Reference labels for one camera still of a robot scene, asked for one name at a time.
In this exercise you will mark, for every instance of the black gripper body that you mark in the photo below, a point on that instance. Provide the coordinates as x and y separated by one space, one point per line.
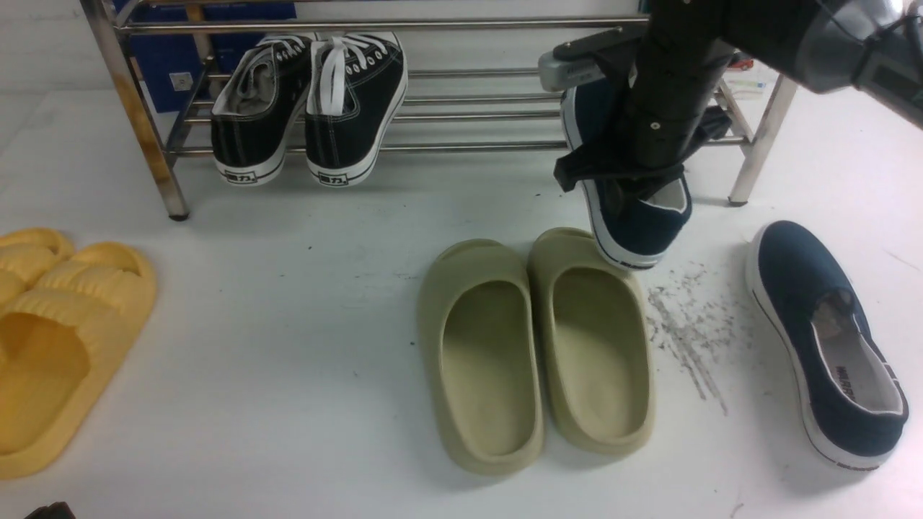
620 154

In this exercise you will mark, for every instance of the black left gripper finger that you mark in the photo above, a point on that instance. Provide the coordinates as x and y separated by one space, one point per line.
58 510

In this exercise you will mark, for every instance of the navy slip-on shoe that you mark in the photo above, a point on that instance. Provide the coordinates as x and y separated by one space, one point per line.
636 235
852 406

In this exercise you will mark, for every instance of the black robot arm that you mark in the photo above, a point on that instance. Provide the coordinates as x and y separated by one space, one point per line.
637 102

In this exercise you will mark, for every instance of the stainless steel shoe rack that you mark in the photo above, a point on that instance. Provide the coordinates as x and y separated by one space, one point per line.
433 24

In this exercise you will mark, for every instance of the blue box behind rack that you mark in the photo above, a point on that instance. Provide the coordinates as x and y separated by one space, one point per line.
169 64

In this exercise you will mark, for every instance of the printed poster with car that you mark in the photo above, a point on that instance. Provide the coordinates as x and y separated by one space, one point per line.
748 78

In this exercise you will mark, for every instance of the right yellow ribbed slipper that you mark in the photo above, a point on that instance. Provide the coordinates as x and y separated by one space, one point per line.
62 342

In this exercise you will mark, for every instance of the yellow ribbed slipper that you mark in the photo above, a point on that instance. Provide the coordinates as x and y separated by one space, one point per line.
62 342
26 255

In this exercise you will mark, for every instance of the right green foam slipper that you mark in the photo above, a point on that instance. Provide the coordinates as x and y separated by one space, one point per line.
594 344

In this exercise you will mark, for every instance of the green foam slipper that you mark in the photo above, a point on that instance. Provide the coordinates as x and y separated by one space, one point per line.
476 333
594 344

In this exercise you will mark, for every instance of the left yellow ribbed slipper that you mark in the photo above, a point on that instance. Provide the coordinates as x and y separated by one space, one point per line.
26 255

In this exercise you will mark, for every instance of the left green foam slipper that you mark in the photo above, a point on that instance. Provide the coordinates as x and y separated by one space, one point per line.
476 333

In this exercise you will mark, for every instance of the right black canvas sneaker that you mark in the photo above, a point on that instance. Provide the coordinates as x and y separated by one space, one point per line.
359 81

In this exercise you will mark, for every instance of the black canvas sneaker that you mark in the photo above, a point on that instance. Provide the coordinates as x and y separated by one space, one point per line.
253 114
359 81

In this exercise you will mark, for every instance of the left black canvas sneaker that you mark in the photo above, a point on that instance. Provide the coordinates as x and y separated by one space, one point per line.
253 114

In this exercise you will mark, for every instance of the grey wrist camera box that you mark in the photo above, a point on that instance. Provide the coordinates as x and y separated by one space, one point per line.
608 55

